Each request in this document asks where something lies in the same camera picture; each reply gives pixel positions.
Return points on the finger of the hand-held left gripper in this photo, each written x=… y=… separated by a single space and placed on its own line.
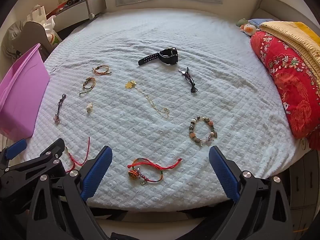
x=16 y=148
x=53 y=150

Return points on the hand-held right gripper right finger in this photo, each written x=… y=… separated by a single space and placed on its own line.
x=223 y=173

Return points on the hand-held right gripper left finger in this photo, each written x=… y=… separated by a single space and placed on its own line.
x=96 y=173

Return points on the purple plastic bin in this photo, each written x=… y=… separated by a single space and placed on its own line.
x=22 y=92

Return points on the small white charm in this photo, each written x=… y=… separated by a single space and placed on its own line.
x=89 y=108

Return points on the wooden drawer cabinet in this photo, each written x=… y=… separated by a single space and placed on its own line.
x=302 y=185

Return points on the grey clothing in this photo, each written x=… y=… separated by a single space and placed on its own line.
x=10 y=40

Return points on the red patterned quilt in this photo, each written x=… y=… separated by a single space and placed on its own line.
x=287 y=80

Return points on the grey chair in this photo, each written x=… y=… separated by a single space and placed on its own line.
x=30 y=33

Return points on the white plastic bag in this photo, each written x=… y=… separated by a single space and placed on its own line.
x=51 y=33

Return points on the black wrist watch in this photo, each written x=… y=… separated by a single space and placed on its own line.
x=168 y=58

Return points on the white paper bag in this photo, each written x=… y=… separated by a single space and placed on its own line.
x=37 y=13

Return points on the grey desk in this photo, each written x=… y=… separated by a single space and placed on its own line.
x=75 y=15

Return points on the white pig plush toy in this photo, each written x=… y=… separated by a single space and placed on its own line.
x=248 y=29

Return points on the black toy car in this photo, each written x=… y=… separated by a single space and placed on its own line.
x=76 y=0

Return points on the green plush toy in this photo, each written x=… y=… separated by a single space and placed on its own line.
x=241 y=22

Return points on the yellow striped blanket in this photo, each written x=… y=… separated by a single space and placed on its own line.
x=287 y=32

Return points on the blue printed pillow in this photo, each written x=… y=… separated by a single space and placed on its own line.
x=260 y=21

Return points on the grey padded headboard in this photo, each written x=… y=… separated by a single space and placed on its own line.
x=267 y=7

